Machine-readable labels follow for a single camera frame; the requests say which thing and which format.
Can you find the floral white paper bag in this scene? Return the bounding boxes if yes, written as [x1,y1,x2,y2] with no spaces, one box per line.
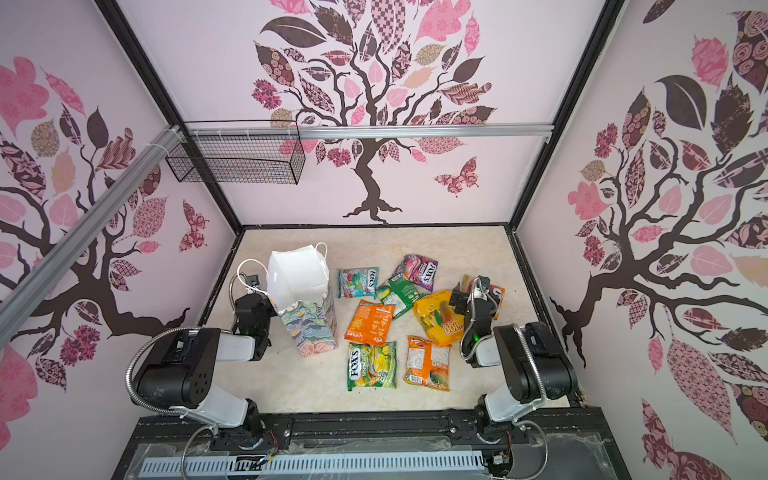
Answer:
[236,242,338,358]

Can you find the orange white snack packet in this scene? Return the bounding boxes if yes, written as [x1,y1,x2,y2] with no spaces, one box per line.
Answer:
[404,336,450,391]

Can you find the yellow green Fox's candy bag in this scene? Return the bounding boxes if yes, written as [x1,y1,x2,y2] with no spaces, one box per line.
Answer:
[347,342,397,391]

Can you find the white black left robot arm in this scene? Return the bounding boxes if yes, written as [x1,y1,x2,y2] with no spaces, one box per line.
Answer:
[125,291,277,437]

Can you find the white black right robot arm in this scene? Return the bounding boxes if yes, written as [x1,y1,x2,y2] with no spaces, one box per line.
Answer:
[449,276,577,424]

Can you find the orange Fox's candy bag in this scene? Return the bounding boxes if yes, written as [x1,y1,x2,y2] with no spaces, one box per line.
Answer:
[459,275,505,320]

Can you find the yellow snack bag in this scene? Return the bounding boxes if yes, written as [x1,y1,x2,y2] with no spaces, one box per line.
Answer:
[413,290,464,347]

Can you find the purple Fox's candy bag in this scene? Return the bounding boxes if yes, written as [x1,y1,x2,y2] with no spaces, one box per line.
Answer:
[394,254,439,292]

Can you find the teal Fox's candy bag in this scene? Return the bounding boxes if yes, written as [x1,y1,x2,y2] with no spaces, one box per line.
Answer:
[337,267,379,298]

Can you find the green snack packet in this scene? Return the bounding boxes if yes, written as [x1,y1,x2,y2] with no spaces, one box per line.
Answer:
[375,274,422,319]

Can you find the left metal cable conduit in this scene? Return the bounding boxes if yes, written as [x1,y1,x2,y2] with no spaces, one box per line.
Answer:
[124,326,199,416]

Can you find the black wire basket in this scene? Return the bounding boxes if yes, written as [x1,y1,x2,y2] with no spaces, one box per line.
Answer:
[165,120,306,185]

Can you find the white slotted cable duct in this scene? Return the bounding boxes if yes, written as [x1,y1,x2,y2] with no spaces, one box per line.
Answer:
[136,451,484,479]

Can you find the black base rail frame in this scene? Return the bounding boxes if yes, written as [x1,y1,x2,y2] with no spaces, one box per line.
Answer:
[113,407,631,479]

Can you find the aluminium rail back wall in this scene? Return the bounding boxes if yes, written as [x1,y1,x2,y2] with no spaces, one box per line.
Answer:
[187,123,554,140]

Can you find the aluminium rail wall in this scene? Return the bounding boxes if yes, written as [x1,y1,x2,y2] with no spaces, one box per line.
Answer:
[1,125,183,345]
[187,123,554,140]

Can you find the aluminium rail left wall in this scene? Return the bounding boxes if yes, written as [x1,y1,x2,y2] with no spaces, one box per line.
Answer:
[1,125,183,345]

